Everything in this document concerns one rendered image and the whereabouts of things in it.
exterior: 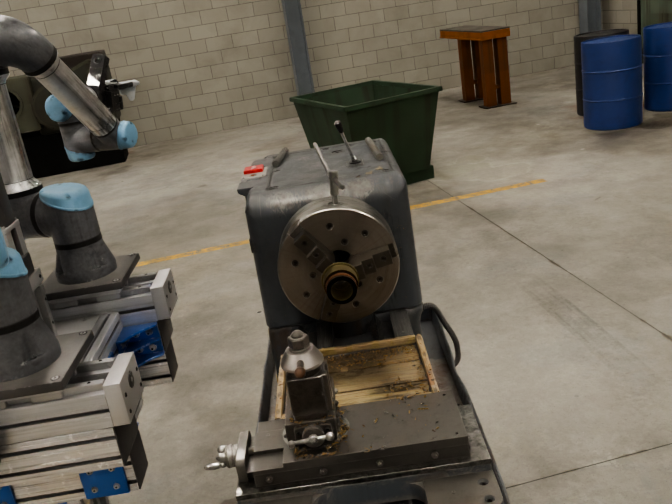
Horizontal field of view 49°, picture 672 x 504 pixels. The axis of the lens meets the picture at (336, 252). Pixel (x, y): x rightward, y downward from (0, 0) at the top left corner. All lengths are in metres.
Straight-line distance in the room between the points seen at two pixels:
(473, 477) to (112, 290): 1.01
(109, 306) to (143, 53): 9.88
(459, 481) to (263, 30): 10.68
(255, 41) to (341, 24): 1.36
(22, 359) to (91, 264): 0.50
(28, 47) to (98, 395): 0.84
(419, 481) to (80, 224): 1.03
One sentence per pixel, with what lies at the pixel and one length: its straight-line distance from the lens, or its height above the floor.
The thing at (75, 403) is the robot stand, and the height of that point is 1.09.
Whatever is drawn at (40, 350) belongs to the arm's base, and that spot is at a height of 1.20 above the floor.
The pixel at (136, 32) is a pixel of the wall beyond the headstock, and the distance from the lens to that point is 11.70.
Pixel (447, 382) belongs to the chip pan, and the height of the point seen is 0.54.
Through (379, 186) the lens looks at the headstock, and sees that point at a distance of 2.00.
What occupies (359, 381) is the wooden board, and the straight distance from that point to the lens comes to 1.74.
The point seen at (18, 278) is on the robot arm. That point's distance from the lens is 1.47.
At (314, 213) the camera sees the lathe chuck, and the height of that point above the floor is 1.23.
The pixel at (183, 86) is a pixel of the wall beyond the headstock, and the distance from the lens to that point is 11.72.
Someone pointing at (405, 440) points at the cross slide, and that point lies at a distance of 1.37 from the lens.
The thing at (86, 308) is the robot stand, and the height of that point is 1.09.
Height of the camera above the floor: 1.74
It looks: 19 degrees down
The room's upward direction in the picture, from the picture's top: 9 degrees counter-clockwise
